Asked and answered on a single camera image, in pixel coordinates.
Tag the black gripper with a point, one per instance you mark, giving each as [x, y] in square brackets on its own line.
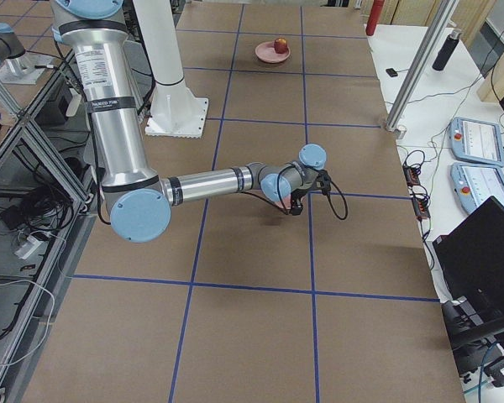
[296, 202]

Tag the pink bowl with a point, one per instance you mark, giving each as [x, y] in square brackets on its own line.
[284, 204]

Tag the red apple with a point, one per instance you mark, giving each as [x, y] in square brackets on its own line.
[281, 45]

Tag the pink plate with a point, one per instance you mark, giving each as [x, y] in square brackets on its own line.
[270, 53]

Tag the brown table mat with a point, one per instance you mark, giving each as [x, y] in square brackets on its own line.
[237, 302]

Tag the far orange usb hub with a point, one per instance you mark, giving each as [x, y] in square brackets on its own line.
[411, 175]

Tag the orange usb hub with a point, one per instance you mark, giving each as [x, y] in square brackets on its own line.
[411, 175]
[420, 208]

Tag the near orange usb hub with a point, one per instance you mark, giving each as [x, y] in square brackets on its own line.
[420, 208]

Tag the black phone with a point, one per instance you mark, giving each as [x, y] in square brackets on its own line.
[391, 72]

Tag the near teach pendant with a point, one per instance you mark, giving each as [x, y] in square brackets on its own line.
[474, 184]

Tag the teach pendant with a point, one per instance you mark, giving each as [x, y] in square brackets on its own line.
[474, 184]
[476, 141]

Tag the black laptop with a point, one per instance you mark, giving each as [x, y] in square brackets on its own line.
[472, 255]

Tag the far teach pendant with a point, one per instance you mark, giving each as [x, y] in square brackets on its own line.
[476, 141]

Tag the red bottle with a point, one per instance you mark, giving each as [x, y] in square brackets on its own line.
[374, 17]

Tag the black water bottle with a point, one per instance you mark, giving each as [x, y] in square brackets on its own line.
[447, 49]

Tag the white power adapter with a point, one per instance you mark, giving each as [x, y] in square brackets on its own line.
[27, 248]

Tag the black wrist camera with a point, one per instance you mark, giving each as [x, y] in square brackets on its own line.
[324, 182]

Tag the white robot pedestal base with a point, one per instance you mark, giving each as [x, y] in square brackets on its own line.
[174, 111]

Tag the aluminium frame post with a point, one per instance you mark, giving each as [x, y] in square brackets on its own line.
[439, 22]

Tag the aluminium side frame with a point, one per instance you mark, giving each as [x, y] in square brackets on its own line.
[45, 192]

